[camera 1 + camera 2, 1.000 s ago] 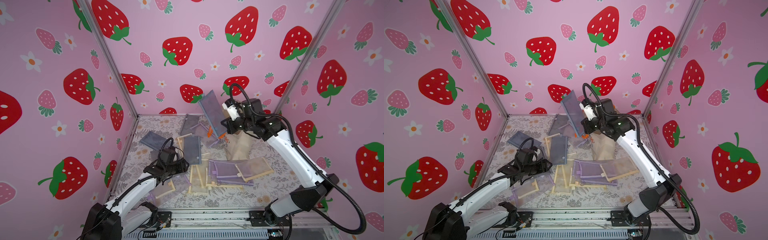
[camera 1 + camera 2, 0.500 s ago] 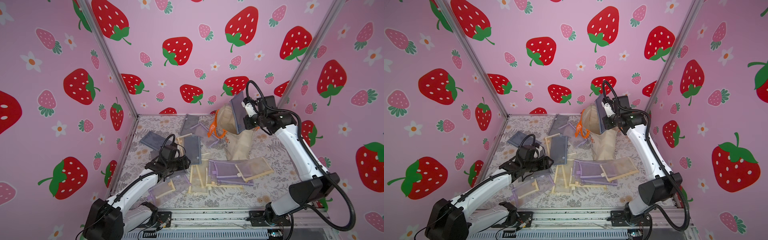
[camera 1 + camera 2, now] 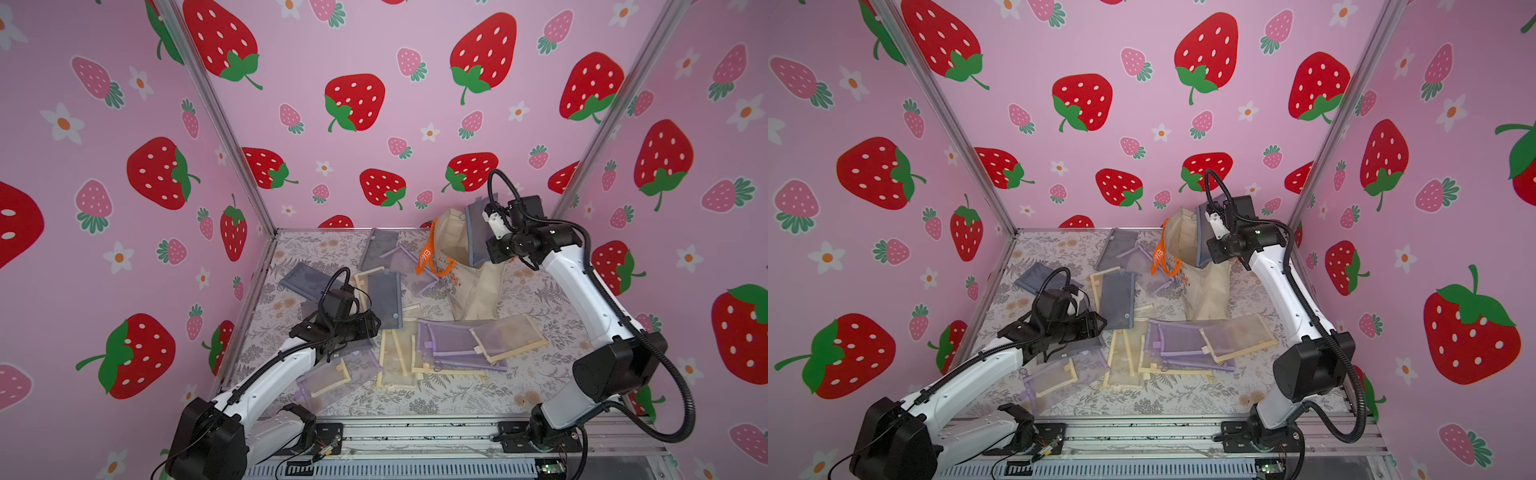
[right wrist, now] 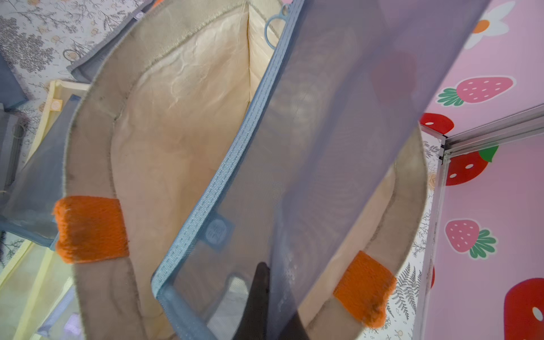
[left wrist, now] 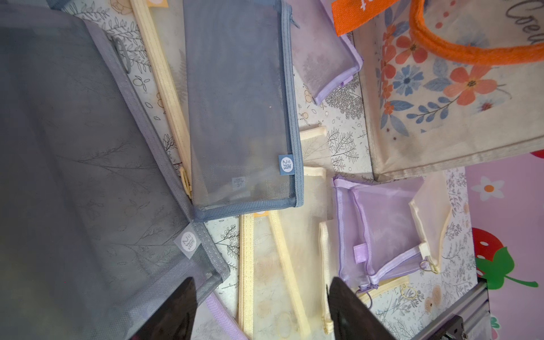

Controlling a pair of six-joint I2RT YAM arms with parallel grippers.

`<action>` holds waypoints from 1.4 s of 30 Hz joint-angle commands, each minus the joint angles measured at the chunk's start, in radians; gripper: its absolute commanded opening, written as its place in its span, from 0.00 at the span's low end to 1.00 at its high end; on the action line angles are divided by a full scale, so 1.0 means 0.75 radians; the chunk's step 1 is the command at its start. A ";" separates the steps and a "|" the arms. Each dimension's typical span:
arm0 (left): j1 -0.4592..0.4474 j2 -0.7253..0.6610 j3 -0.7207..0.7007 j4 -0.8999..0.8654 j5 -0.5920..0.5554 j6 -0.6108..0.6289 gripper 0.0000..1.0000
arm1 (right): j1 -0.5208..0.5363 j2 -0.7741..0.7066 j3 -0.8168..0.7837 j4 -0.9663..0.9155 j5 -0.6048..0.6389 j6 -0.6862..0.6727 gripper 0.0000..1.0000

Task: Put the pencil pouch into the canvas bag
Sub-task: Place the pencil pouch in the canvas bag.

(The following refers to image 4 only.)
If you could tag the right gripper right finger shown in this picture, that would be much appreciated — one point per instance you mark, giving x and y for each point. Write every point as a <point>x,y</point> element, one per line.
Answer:
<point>294,330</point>

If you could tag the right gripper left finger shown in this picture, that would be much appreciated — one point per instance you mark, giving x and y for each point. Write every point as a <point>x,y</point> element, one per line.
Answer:
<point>254,320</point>

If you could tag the beige canvas bag orange handles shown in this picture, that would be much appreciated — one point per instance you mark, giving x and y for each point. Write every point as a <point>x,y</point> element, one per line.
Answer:
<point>146,142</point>

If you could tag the blue-grey mesh pencil pouch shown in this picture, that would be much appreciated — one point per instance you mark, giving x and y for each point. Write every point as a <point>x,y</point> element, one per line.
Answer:
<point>327,167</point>

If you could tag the yellow-trim mesh pouch centre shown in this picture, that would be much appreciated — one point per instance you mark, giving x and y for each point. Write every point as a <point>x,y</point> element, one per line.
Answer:
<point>38,297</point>

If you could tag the yellow-trim mesh pouch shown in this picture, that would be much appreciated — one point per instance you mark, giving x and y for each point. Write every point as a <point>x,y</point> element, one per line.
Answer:
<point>38,297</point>
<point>59,93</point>

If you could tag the yellow-trim mesh pouch upper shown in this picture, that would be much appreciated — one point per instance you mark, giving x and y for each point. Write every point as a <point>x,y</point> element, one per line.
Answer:
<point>59,93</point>

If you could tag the grey mesh pouch far back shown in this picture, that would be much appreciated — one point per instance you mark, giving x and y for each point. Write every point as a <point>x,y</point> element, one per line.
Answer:
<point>87,67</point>

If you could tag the grey mesh pouch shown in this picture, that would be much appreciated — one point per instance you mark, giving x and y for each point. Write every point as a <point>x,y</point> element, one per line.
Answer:
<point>13,127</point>
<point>87,67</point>

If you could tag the grey mesh pouch left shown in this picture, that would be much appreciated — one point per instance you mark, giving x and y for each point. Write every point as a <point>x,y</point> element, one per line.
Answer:
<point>13,127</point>

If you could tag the right frame post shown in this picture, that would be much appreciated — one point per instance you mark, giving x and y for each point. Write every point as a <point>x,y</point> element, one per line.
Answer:
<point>483,265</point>

